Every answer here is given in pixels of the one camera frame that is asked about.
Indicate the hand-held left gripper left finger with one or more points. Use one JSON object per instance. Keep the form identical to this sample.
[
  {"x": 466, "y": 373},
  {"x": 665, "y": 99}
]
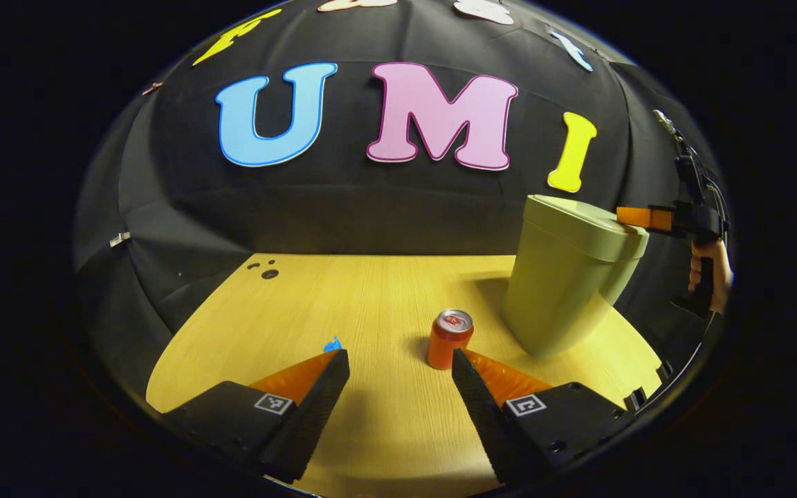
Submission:
[{"x": 322, "y": 394}]

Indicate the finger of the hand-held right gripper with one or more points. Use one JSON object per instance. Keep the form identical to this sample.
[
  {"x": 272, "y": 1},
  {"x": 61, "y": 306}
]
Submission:
[{"x": 644, "y": 217}]

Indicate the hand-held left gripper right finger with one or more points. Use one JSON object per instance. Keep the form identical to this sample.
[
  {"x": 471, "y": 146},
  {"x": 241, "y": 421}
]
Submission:
[{"x": 474, "y": 398}]

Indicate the blue paper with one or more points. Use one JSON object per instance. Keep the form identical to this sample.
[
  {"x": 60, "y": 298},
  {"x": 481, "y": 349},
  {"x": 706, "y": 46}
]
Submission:
[{"x": 333, "y": 344}]

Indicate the orange pop can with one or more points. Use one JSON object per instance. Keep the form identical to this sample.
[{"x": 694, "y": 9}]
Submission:
[{"x": 448, "y": 342}]

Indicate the green desktop garbage bin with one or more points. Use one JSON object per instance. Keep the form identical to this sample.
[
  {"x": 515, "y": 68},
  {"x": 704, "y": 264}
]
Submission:
[{"x": 564, "y": 277}]

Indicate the wooden desktop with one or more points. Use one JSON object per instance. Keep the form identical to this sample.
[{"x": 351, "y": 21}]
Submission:
[{"x": 371, "y": 311}]

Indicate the black backdrop cloth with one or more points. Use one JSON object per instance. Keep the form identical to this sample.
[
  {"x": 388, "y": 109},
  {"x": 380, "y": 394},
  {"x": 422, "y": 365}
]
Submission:
[{"x": 371, "y": 207}]

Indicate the small white cloth clip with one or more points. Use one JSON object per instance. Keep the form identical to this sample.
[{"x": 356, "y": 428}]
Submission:
[{"x": 120, "y": 239}]

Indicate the small copper cloth clip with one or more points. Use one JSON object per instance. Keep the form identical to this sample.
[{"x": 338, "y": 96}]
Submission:
[{"x": 153, "y": 88}]

